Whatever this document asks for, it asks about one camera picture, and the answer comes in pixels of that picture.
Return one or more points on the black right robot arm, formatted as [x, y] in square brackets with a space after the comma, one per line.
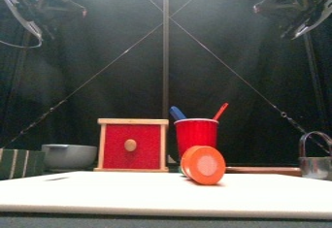
[315, 13]

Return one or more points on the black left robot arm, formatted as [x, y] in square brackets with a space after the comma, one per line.
[18, 12]

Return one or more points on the red plastic cup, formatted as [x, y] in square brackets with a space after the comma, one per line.
[196, 135]

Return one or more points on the red wooden box with knob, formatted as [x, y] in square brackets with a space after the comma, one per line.
[132, 146]

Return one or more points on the grey bowl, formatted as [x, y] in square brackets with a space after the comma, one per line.
[69, 156]

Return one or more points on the green box with cream stripes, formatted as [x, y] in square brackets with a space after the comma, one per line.
[19, 163]

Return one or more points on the brown wooden stick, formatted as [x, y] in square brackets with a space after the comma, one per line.
[264, 171]

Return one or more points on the orange toy disc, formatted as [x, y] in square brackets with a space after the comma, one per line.
[204, 165]

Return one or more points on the white cutting board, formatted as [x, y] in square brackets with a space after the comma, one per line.
[164, 193]

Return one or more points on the grey vertical frame pole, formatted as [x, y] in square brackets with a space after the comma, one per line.
[167, 50]

